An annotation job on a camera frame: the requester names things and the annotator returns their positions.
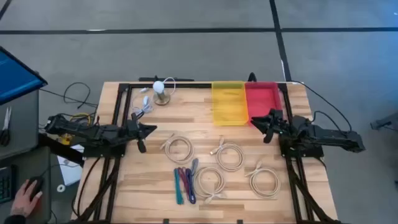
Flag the grey stand leg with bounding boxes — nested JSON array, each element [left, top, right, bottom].
[[369, 111, 398, 131]]

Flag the black computer mouse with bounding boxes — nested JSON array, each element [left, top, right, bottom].
[[27, 175, 44, 202]]

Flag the white paper sheet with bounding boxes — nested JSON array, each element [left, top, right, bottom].
[[57, 144, 85, 187]]

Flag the red plastic bin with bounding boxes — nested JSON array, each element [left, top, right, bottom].
[[244, 81, 284, 126]]

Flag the thin black floor cable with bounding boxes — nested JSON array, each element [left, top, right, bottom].
[[39, 82, 99, 110]]

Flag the white lamp cable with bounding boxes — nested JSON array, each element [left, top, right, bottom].
[[130, 77, 177, 118]]

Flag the yellow cable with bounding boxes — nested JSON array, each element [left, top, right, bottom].
[[68, 112, 91, 125]]

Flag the yellow plastic bin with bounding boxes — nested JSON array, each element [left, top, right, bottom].
[[211, 81, 249, 127]]

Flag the pink braided cable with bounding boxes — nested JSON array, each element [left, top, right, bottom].
[[177, 167, 192, 200]]

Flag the person's hand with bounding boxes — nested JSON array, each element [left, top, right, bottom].
[[11, 179, 44, 218]]

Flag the scissors with black handles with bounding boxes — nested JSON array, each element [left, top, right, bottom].
[[0, 105, 12, 147]]

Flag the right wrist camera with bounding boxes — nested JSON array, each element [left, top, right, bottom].
[[269, 108, 283, 121]]

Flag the beige USB cable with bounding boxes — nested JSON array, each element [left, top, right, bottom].
[[244, 161, 282, 199], [210, 136, 246, 172], [193, 166, 228, 205], [160, 133, 195, 165]]

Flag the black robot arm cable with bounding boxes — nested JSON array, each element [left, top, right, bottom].
[[290, 80, 353, 133]]

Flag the white bulb on wooden base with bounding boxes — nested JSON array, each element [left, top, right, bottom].
[[152, 80, 172, 106]]

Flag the black keyboard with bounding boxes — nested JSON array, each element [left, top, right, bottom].
[[0, 164, 18, 205]]

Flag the teal braided cable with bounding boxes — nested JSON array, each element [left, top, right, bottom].
[[173, 167, 185, 205]]

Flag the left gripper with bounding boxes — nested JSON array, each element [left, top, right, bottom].
[[126, 120, 157, 154]]

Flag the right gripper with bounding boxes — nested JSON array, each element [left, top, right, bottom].
[[250, 116, 285, 144]]

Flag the grey desk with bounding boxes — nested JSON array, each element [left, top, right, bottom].
[[0, 88, 52, 224]]

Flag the black aluminium table frame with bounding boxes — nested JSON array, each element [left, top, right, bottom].
[[70, 81, 343, 224]]

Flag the computer monitor blue screen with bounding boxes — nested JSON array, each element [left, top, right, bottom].
[[0, 45, 49, 106]]

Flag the purple braided cable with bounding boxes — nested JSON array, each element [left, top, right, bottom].
[[185, 167, 197, 205]]

